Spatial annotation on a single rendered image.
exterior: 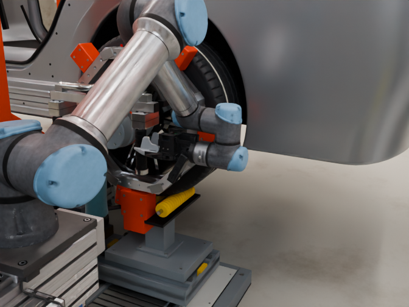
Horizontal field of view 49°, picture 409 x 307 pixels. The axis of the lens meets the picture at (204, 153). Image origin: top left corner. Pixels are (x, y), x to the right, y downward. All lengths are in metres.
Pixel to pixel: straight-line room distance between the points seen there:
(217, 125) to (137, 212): 0.67
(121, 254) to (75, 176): 1.28
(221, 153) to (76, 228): 0.49
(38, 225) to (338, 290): 1.67
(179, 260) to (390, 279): 1.09
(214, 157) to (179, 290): 0.78
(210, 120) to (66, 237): 0.54
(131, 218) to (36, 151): 1.06
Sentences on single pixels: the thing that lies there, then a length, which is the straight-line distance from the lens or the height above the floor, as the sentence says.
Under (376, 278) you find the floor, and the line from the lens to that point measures 2.47.
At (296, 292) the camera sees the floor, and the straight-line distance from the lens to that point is 2.24.
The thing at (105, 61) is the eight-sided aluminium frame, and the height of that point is 1.07.
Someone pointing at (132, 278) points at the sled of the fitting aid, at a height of 0.15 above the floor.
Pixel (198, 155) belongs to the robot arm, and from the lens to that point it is 1.30.
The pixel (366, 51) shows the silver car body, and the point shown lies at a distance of 1.59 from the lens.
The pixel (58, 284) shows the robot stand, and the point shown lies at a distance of 1.04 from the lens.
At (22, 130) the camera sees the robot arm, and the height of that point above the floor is 1.04.
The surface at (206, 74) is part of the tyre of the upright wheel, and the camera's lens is 1.61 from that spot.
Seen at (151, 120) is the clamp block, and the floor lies 0.92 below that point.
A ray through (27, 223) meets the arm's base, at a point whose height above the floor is 0.86.
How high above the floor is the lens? 1.26
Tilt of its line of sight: 18 degrees down
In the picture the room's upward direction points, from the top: 1 degrees clockwise
